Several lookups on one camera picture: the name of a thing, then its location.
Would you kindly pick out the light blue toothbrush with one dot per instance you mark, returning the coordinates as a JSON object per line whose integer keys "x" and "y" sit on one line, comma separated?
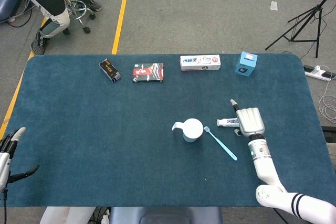
{"x": 220, "y": 143}

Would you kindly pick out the white paper scrap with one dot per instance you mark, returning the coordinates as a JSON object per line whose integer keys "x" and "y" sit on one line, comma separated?
{"x": 273, "y": 5}

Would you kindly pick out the black tripod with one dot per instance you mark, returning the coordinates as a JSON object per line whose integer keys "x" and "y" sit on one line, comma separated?
{"x": 319, "y": 11}

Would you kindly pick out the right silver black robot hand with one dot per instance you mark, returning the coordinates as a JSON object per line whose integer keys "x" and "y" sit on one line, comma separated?
{"x": 250, "y": 121}

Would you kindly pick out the white toothpaste carton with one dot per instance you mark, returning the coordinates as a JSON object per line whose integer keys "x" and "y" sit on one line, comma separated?
{"x": 200, "y": 62}

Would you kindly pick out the light blue speaker box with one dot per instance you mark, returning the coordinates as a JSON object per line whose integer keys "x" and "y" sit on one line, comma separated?
{"x": 245, "y": 65}

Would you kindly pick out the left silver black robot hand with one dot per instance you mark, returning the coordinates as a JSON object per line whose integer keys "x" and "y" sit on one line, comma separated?
{"x": 4, "y": 163}

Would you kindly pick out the red black flat box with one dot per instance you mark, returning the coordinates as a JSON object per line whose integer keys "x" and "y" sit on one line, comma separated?
{"x": 148, "y": 72}

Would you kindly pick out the white toothpaste tube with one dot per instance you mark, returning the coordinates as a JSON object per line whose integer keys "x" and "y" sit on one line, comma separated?
{"x": 227, "y": 122}

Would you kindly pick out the black equipment block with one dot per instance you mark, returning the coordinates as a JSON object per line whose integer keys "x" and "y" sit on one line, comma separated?
{"x": 330, "y": 134}

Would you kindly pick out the small black carton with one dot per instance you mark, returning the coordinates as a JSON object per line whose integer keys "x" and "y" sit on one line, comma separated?
{"x": 109, "y": 70}

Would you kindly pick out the black swivel stool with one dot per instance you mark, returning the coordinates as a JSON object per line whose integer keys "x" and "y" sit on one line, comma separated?
{"x": 78, "y": 6}

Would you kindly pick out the white power strip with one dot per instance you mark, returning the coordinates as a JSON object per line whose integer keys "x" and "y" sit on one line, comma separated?
{"x": 319, "y": 73}

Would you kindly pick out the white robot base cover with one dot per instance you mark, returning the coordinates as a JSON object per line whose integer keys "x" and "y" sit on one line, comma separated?
{"x": 65, "y": 216}

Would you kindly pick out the blue carpet table mat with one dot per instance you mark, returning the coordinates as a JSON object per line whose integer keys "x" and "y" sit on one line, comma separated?
{"x": 105, "y": 129}

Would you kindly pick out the yellow floor tape strip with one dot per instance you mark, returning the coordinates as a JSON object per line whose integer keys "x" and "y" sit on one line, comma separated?
{"x": 119, "y": 24}
{"x": 12, "y": 99}

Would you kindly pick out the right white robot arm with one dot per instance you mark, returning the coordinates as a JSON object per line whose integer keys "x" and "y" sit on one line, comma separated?
{"x": 258, "y": 153}

